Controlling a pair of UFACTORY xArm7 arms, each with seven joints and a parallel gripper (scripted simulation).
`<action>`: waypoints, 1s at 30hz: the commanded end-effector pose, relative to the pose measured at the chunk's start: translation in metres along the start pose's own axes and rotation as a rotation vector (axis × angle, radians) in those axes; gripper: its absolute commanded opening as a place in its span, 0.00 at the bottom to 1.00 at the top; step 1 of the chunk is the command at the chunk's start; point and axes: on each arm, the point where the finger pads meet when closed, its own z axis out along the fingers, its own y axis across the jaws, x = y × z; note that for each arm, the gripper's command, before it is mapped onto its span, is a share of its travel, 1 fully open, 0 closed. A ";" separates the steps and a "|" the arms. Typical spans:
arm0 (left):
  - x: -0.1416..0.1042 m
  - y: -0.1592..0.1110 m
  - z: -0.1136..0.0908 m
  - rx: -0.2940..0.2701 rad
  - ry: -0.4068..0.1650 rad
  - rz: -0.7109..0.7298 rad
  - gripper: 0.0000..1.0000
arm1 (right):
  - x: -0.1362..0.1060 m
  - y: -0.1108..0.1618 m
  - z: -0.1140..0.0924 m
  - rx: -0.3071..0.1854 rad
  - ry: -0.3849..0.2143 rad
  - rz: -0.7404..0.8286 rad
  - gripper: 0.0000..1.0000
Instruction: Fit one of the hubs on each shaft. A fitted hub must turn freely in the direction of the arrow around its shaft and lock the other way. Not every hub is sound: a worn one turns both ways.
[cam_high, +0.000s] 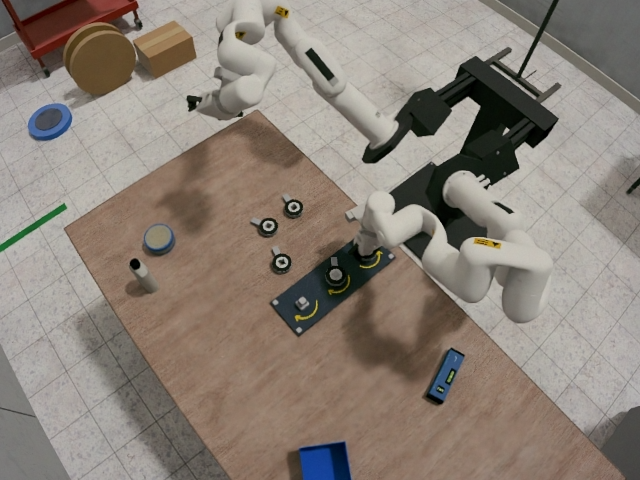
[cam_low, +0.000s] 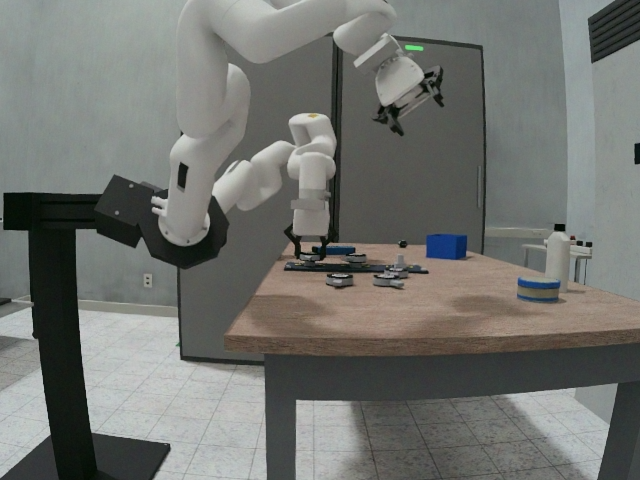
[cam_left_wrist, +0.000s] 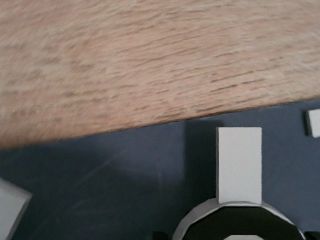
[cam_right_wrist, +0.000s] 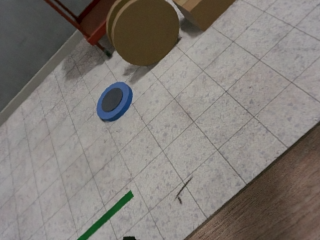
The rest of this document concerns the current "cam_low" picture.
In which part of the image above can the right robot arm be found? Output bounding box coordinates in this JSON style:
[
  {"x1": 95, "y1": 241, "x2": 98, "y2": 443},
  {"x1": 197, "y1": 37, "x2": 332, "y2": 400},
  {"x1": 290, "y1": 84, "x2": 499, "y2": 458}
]
[{"x1": 151, "y1": 0, "x2": 414, "y2": 246}]

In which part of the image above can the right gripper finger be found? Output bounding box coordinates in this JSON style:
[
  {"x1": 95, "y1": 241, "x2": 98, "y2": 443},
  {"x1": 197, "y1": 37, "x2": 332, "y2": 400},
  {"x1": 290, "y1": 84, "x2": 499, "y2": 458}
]
[
  {"x1": 418, "y1": 66, "x2": 444, "y2": 108},
  {"x1": 370, "y1": 102, "x2": 404, "y2": 136}
]

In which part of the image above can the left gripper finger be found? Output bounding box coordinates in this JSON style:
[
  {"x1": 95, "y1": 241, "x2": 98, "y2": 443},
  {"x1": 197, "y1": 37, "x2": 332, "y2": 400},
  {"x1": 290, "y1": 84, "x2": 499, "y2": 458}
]
[
  {"x1": 284, "y1": 223, "x2": 302, "y2": 259},
  {"x1": 319, "y1": 223, "x2": 338, "y2": 261}
]

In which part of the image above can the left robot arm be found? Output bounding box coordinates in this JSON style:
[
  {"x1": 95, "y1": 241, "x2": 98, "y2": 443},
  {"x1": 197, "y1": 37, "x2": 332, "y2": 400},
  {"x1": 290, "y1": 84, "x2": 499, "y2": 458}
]
[{"x1": 212, "y1": 114, "x2": 336, "y2": 214}]

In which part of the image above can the white plastic bottle with black cap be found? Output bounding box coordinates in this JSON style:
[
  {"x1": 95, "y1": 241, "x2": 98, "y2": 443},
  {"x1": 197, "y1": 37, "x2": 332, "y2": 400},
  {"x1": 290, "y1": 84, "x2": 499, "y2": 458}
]
[{"x1": 545, "y1": 224, "x2": 571, "y2": 293}]

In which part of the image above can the blue box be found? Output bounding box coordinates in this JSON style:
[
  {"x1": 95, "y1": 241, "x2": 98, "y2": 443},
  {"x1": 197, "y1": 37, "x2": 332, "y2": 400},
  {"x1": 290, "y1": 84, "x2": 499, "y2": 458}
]
[{"x1": 426, "y1": 234, "x2": 467, "y2": 260}]

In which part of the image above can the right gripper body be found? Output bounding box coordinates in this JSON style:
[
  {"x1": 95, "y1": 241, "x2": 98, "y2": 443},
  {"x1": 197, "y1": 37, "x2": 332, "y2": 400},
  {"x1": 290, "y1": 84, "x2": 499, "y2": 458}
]
[{"x1": 376, "y1": 57, "x2": 431, "y2": 118}]

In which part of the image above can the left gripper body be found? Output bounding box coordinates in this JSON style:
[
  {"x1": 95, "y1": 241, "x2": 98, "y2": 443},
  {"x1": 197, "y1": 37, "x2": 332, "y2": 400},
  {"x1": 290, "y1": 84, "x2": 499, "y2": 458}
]
[{"x1": 293, "y1": 202, "x2": 330, "y2": 236}]

